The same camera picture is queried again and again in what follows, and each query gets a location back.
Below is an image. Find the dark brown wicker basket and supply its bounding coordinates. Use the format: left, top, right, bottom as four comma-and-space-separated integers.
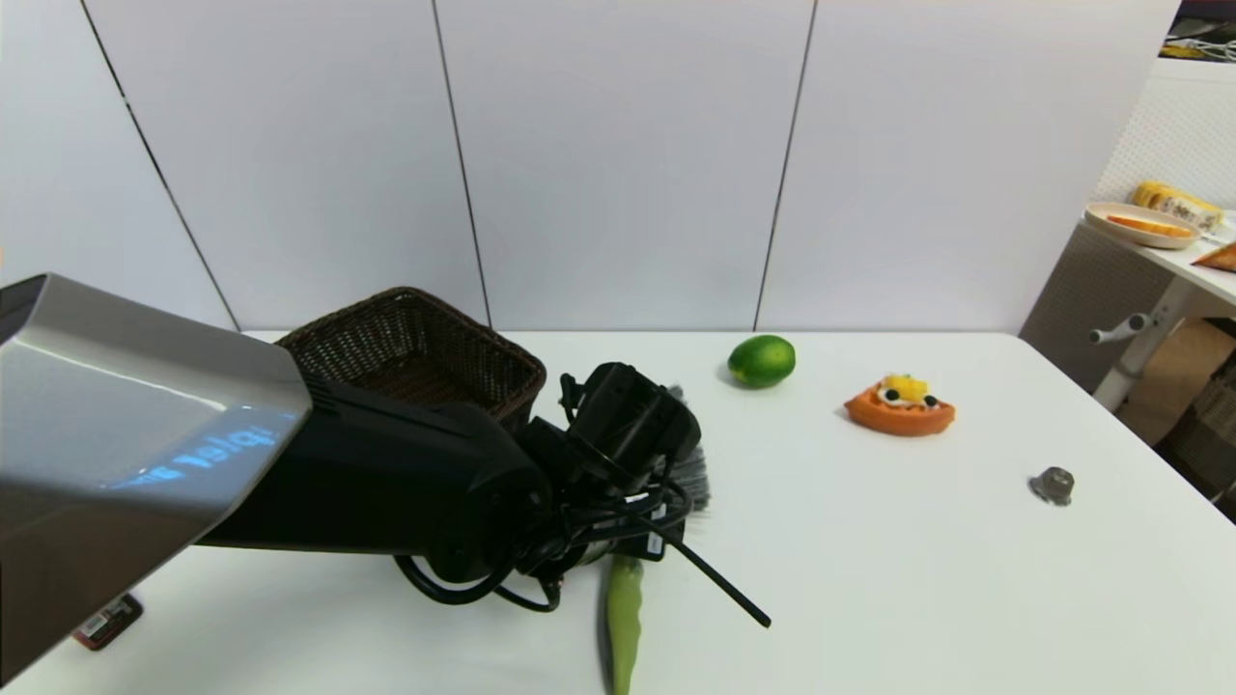
275, 286, 549, 437

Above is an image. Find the white perforated partition panel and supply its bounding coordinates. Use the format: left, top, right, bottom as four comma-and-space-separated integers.
1017, 58, 1236, 392

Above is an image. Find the brown cardboard box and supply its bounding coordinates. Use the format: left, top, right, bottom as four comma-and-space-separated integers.
1115, 319, 1236, 450

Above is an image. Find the orange toy food slice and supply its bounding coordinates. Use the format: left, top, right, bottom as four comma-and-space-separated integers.
843, 374, 958, 438

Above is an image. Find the grey brush with green handle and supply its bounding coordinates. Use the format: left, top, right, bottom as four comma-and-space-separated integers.
604, 384, 714, 695

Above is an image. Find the beige plate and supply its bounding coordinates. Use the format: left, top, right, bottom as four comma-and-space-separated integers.
1083, 201, 1202, 252

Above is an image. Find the yellow corn package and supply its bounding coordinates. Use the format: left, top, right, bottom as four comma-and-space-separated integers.
1132, 181, 1224, 232

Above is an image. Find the green lime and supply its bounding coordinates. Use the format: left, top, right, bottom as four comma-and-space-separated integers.
726, 334, 798, 390

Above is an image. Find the small grey metal cap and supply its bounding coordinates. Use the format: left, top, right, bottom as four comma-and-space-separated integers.
1027, 466, 1076, 508

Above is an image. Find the white table crank handle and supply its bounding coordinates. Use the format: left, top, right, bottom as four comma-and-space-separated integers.
1088, 313, 1157, 347

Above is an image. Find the white side table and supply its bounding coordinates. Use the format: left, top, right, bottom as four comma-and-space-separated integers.
1077, 212, 1236, 416

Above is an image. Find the black red gum box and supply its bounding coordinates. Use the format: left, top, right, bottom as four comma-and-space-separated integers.
71, 592, 145, 652

